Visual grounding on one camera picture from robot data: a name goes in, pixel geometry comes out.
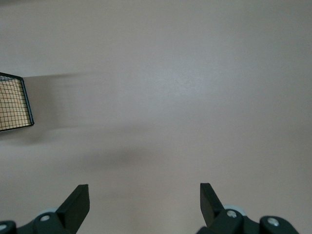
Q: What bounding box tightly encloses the black wire basket wooden base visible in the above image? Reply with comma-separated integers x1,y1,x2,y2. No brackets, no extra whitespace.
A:
0,72,35,134

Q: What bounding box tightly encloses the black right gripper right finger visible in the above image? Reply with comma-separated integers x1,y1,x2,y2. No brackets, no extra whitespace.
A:
197,182,299,234

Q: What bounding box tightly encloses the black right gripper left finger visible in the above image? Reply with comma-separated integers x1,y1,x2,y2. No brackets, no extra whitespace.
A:
0,184,90,234

